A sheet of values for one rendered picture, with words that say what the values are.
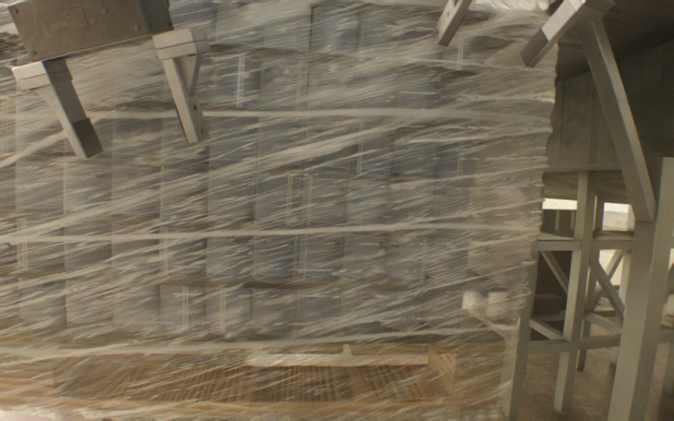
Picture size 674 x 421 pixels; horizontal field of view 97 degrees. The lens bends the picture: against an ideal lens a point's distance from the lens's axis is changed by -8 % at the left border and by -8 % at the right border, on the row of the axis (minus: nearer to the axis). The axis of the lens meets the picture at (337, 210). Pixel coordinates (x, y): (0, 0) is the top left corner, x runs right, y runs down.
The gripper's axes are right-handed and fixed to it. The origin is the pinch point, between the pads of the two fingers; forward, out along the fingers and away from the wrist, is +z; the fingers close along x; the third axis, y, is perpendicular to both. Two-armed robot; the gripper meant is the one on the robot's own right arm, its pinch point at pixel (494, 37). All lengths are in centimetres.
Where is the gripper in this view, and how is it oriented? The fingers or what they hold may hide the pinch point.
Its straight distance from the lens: 48.3
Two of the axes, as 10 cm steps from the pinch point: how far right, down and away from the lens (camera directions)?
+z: -2.5, 4.5, 8.6
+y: 0.7, 8.9, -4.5
